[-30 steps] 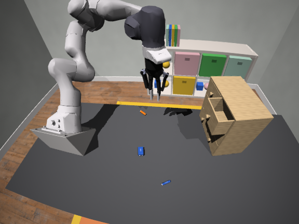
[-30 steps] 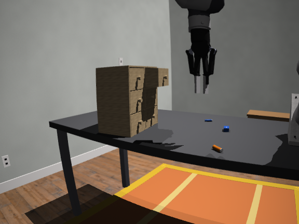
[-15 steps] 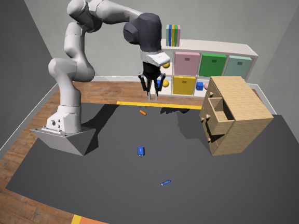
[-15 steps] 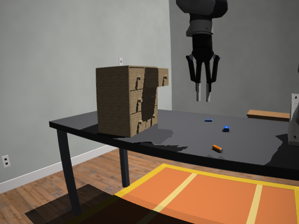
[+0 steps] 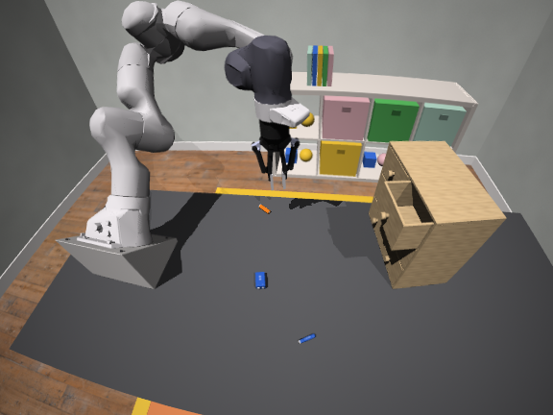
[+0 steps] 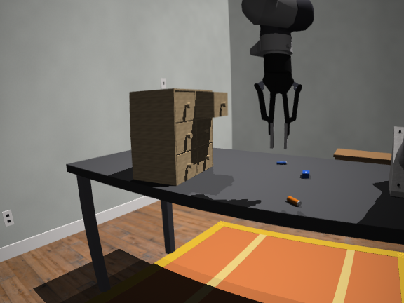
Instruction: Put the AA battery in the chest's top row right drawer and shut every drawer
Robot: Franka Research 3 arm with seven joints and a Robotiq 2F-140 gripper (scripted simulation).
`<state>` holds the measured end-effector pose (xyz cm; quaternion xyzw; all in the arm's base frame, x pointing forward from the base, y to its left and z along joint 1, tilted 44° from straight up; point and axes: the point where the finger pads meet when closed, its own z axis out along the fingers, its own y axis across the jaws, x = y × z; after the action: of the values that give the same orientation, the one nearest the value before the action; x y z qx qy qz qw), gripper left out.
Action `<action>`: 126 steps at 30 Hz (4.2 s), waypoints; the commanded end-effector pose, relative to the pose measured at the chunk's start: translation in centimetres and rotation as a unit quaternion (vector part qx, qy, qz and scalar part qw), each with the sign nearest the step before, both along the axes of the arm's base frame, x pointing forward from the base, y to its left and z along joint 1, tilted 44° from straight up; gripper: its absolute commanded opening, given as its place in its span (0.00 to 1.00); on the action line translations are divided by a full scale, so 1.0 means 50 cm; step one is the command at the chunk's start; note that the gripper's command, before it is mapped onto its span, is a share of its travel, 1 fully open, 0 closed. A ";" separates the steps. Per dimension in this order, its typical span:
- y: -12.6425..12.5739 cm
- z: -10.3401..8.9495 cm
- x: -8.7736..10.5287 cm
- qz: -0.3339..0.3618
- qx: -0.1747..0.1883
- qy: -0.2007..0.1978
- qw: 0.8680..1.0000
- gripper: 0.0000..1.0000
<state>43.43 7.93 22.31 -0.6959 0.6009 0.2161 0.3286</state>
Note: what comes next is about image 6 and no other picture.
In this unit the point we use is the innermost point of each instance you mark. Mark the light wooden chest of drawers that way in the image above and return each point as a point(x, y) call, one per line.
point(153, 137)

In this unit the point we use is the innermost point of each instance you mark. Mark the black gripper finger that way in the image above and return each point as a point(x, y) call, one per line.
point(270, 119)
point(288, 120)

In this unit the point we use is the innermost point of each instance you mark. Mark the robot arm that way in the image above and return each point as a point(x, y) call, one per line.
point(277, 19)

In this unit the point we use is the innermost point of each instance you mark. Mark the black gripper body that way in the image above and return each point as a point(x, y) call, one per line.
point(277, 67)

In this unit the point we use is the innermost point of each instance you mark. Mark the orange and grey battery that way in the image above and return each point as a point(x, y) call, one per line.
point(294, 201)

